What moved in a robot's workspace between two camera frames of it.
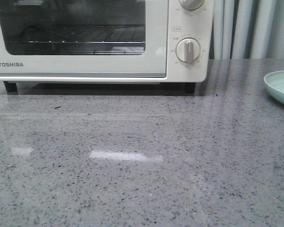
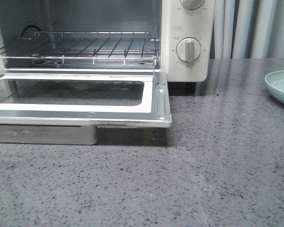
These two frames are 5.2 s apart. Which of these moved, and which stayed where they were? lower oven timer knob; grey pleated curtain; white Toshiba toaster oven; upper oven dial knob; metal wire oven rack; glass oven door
Moved: metal wire oven rack; glass oven door
Stayed: upper oven dial knob; white Toshiba toaster oven; grey pleated curtain; lower oven timer knob
